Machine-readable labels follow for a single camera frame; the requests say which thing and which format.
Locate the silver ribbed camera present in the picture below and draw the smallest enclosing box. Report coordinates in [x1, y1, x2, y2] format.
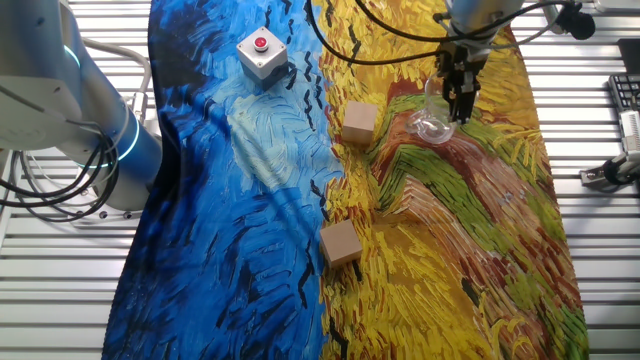
[593, 0, 640, 14]

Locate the wooden cube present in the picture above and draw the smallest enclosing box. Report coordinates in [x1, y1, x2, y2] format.
[340, 100, 380, 148]
[318, 219, 364, 270]

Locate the grey box with red button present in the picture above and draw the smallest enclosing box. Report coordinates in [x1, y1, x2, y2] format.
[235, 35, 291, 84]

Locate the clear glass cup with handle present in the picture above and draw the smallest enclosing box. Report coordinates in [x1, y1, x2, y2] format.
[404, 73, 482, 147]

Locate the blue yellow painted tablecloth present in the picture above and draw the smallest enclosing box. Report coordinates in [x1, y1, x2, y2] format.
[100, 0, 592, 360]

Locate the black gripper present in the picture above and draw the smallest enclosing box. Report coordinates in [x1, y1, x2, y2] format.
[433, 41, 490, 127]

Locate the grey hose cable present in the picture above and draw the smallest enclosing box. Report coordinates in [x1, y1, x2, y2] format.
[81, 36, 154, 127]

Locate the black keyboard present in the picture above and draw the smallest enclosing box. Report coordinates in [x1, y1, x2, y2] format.
[606, 73, 640, 114]

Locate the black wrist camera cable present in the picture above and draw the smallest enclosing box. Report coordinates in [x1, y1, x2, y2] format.
[354, 0, 598, 44]

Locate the black flat device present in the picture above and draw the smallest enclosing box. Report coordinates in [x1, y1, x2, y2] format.
[616, 38, 640, 76]

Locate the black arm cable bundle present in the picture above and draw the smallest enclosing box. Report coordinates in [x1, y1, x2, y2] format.
[0, 130, 122, 224]

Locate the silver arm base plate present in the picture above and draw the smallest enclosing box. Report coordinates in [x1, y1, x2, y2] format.
[68, 188, 147, 232]

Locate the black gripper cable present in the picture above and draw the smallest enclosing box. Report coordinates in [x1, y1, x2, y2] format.
[303, 0, 452, 68]

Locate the small camera mount bracket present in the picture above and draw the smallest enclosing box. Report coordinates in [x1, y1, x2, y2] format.
[578, 151, 640, 194]

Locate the small grey camera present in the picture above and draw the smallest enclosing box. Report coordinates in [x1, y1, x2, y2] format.
[618, 109, 640, 157]

